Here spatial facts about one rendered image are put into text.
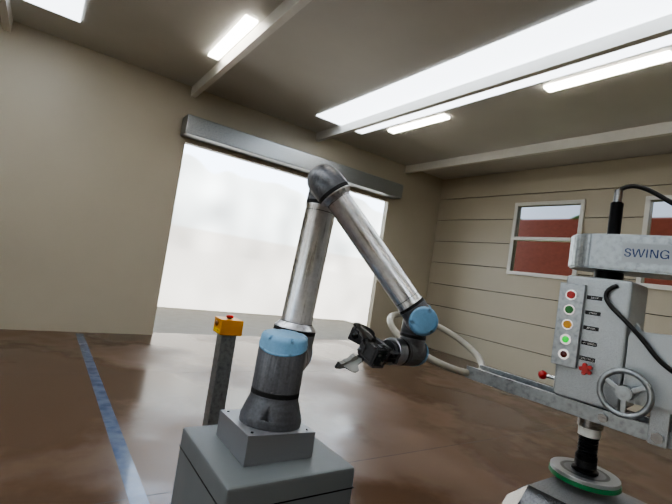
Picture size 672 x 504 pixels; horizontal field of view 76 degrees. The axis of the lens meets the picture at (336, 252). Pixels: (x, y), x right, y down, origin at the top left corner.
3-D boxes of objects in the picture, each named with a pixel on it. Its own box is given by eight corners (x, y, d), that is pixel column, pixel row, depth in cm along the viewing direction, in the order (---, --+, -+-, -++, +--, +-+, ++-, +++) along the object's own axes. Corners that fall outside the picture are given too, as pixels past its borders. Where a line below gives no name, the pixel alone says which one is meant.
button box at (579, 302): (577, 368, 144) (588, 285, 146) (575, 369, 142) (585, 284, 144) (553, 362, 150) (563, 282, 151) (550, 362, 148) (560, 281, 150)
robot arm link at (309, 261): (258, 375, 142) (306, 160, 149) (268, 366, 160) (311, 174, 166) (302, 385, 141) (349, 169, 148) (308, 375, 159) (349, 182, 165)
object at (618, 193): (621, 239, 151) (626, 191, 152) (617, 237, 148) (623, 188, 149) (608, 239, 154) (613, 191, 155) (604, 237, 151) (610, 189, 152)
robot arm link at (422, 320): (326, 147, 137) (449, 324, 130) (328, 159, 150) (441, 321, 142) (296, 167, 137) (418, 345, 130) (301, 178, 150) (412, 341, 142)
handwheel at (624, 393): (657, 423, 129) (663, 373, 130) (650, 427, 123) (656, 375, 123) (601, 406, 140) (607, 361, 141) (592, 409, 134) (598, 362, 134)
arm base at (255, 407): (262, 435, 118) (269, 399, 119) (227, 413, 131) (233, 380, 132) (312, 428, 131) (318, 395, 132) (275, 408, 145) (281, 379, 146)
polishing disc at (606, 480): (594, 493, 133) (595, 489, 133) (536, 461, 152) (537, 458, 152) (635, 487, 142) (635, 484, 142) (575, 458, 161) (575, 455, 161)
